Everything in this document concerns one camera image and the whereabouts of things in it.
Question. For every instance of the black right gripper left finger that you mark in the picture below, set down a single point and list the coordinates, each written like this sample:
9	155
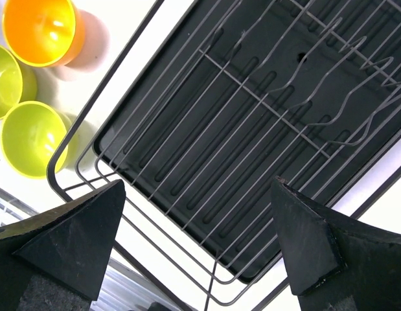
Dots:
57	259

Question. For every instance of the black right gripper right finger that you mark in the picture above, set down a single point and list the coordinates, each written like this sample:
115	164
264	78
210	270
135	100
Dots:
333	261

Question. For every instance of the lime green bowl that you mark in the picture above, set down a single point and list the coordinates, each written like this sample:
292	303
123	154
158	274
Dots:
29	136
18	82

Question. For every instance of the orange plastic bowl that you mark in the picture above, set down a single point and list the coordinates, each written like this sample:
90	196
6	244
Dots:
43	33

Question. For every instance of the black drip tray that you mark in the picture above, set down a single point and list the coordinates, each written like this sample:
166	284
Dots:
219	181

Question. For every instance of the aluminium table edge rail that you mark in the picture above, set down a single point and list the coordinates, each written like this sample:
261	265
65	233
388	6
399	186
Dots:
122	288

